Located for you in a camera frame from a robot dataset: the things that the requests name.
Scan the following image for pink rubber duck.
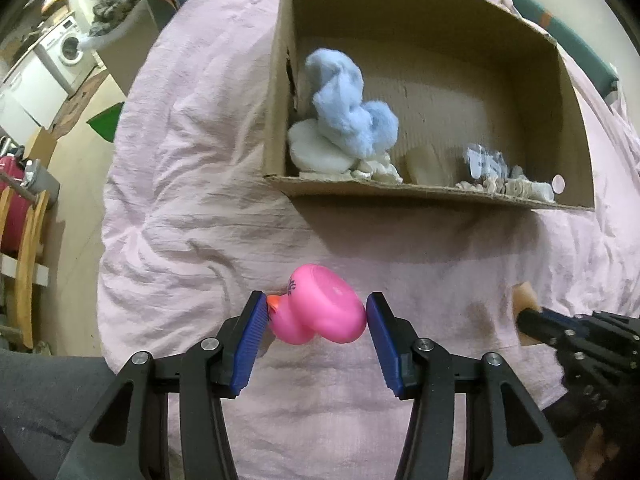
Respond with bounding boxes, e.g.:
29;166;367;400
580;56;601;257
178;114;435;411
266;263;367;346

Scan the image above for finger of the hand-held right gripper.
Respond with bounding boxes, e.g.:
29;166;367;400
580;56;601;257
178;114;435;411
537;308;601;333
516;310;576;347

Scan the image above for person's grey trousers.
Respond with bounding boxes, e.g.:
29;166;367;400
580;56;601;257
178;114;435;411
0;346;153;480

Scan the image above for grey bin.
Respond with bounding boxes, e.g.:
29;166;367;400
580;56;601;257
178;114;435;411
22;158;62;204

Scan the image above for white kitchen cabinet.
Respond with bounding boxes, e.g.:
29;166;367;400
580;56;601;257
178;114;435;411
0;52;72;132

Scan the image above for pink suitcase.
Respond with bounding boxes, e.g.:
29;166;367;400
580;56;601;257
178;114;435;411
0;155;32;257

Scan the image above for light blue fluffy scrunchie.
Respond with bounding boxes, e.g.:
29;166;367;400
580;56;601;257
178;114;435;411
303;48;401;159

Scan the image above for person's right hand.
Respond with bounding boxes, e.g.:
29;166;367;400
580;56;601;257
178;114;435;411
574;420;628;480

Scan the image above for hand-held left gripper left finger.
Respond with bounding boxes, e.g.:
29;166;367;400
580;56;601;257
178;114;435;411
56;290;271;480

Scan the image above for orange tan cylinder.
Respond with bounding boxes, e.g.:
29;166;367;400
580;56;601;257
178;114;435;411
512;282;542;348

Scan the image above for wooden chair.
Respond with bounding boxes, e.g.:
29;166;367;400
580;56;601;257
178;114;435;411
0;186;52;352

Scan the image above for beige patterned scrunchie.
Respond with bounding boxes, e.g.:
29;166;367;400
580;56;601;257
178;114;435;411
455;166;555;203

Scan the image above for pink bed cover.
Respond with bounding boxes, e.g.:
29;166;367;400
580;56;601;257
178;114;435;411
95;0;640;480

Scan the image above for grey knit patterned blanket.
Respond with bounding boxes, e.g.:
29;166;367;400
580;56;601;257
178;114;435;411
89;0;147;37

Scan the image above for white laundry basket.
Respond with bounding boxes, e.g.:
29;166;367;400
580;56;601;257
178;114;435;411
81;0;167;97

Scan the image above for white washing machine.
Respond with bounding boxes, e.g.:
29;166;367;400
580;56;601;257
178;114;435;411
34;15;99;87

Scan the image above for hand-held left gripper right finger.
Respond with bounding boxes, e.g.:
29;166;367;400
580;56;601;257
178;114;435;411
365;290;576;480

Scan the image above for clear plastic wrapper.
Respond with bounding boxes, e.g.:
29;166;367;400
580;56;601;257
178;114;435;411
462;142;508;178

